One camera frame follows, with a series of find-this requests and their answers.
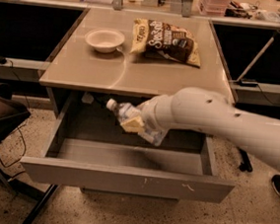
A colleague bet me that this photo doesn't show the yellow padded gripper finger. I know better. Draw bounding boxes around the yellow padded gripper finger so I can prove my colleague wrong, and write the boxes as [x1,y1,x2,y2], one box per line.
[121,115,145,133]

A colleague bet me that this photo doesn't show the blue plastic water bottle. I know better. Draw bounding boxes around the blue plastic water bottle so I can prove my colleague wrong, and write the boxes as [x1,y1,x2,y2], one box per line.
[102,97,171,148]

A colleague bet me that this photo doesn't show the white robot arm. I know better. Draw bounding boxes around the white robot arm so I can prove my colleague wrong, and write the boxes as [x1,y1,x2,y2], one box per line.
[121,87,280,171]

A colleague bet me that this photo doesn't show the open grey top drawer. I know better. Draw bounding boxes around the open grey top drawer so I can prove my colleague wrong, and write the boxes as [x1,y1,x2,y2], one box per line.
[22,102,234,203]

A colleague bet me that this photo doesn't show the grey cabinet counter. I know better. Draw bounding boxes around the grey cabinet counter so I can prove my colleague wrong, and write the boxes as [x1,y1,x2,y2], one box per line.
[39,6,235,102]

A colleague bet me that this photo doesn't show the brown chip bag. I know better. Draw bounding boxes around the brown chip bag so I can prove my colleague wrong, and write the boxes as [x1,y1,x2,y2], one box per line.
[130,18,201,67]

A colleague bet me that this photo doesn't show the white bowl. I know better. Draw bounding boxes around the white bowl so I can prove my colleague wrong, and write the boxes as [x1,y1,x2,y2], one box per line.
[85,28,125,53]

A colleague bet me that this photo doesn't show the white rod stand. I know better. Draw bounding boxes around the white rod stand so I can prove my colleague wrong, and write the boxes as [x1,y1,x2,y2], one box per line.
[234,30,280,86]

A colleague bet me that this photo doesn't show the black table leg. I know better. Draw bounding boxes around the black table leg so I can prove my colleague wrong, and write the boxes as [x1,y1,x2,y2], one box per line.
[239,149,253,172]

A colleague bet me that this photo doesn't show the brown office chair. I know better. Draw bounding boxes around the brown office chair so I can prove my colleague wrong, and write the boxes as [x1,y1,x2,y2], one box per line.
[0,83,57,224]

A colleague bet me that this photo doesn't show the pink plastic container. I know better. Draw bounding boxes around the pink plastic container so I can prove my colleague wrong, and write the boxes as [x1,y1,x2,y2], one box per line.
[198,0,230,17]

